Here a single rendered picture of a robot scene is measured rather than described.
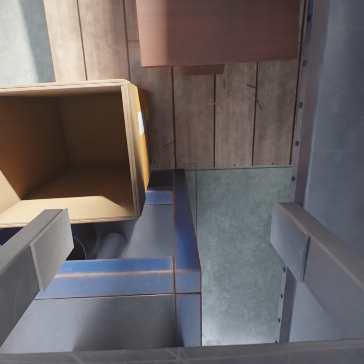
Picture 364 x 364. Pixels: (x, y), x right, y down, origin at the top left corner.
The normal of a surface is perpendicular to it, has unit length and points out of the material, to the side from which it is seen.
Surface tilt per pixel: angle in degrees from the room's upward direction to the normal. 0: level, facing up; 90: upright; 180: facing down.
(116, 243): 84
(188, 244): 90
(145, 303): 0
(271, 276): 0
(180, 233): 90
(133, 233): 0
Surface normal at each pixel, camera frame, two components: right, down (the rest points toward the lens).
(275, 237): -1.00, 0.03
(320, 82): -0.71, 0.22
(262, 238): 0.04, 0.29
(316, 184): -0.48, 0.27
